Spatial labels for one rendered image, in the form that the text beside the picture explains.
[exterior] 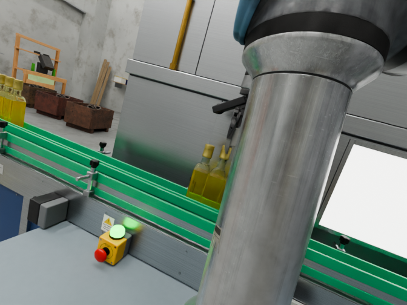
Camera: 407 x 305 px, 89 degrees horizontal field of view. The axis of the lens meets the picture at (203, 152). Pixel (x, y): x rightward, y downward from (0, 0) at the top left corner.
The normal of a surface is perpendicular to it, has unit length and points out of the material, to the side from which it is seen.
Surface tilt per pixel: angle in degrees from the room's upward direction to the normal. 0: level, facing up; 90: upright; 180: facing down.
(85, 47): 90
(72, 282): 0
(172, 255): 90
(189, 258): 90
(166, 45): 90
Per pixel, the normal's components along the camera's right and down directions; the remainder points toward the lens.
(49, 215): 0.91, 0.32
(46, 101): -0.15, 0.15
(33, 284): 0.28, -0.94
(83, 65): -0.37, 0.07
